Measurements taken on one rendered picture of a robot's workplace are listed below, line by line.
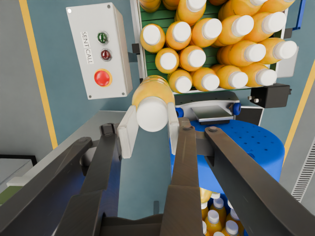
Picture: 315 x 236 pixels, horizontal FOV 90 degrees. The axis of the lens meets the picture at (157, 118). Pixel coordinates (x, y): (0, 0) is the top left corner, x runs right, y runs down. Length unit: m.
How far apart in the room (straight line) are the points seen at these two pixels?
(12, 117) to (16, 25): 0.87
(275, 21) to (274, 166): 0.31
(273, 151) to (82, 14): 0.51
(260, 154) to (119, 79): 0.36
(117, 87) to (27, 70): 1.56
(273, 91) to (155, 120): 0.47
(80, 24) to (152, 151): 1.49
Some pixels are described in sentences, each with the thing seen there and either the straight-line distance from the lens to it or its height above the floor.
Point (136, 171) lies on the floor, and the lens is 1.93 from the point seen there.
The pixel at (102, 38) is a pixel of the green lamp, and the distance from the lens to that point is 0.40.
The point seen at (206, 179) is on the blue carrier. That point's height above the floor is 1.22.
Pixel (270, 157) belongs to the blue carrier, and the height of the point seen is 1.20.
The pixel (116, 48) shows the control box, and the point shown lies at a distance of 0.40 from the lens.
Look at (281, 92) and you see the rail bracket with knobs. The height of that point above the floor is 1.00.
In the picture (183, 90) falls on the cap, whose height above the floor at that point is 1.09.
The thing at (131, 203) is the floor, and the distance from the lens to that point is 2.29.
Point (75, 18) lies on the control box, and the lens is 0.43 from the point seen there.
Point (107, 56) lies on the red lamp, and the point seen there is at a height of 1.11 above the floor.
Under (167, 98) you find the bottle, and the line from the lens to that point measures 0.21.
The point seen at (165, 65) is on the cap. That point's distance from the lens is 0.40.
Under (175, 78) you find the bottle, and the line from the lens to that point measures 0.44.
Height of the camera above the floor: 1.49
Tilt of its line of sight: 70 degrees down
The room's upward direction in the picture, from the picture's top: 178 degrees counter-clockwise
